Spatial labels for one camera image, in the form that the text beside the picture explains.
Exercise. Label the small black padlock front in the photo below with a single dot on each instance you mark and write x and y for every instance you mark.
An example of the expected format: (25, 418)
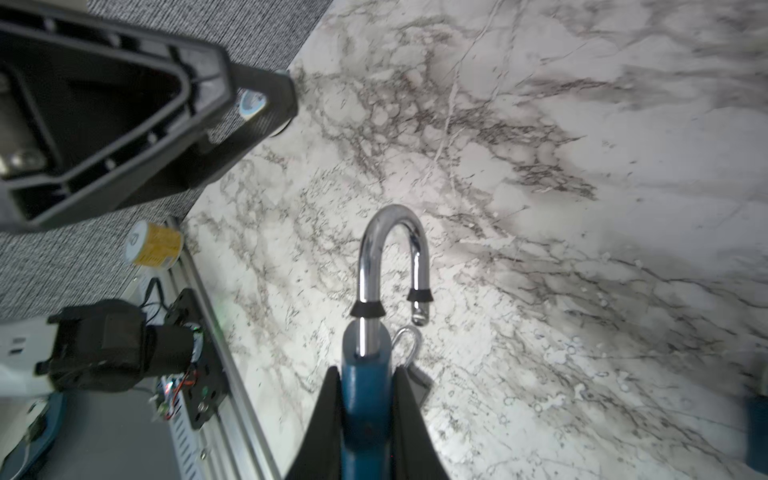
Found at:
(421, 383)

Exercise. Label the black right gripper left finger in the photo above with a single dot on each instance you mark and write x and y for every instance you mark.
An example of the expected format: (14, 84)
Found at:
(319, 455)

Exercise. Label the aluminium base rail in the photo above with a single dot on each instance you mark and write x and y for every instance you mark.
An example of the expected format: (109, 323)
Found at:
(214, 428)

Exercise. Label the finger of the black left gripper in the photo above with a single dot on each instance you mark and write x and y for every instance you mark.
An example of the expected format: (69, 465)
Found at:
(93, 112)
(204, 162)

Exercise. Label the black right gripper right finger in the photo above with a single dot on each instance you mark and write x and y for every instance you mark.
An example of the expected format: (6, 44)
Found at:
(413, 454)

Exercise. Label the blue padlock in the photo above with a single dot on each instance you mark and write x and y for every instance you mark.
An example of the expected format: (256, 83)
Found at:
(757, 433)
(366, 374)

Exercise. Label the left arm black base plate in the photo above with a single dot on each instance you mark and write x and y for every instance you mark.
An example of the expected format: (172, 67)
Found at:
(195, 360)

